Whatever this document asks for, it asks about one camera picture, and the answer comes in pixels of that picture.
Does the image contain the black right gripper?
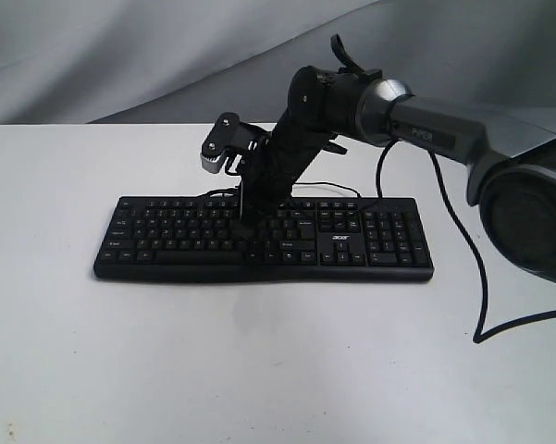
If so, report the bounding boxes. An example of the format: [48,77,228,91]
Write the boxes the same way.
[232,124,347,241]

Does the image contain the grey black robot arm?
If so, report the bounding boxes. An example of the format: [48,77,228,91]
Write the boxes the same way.
[241,36,556,283]

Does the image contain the black acer keyboard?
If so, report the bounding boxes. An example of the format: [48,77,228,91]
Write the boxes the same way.
[93,194,434,284]

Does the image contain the grey backdrop cloth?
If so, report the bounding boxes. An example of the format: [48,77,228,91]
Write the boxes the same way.
[0,1,556,124]

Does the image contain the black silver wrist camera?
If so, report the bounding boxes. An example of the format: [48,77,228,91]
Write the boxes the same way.
[200,112,268,174]

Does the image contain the thin black keyboard cable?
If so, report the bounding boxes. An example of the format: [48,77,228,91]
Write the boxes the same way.
[194,180,363,200]

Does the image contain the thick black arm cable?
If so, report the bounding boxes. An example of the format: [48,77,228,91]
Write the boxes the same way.
[375,141,556,345]

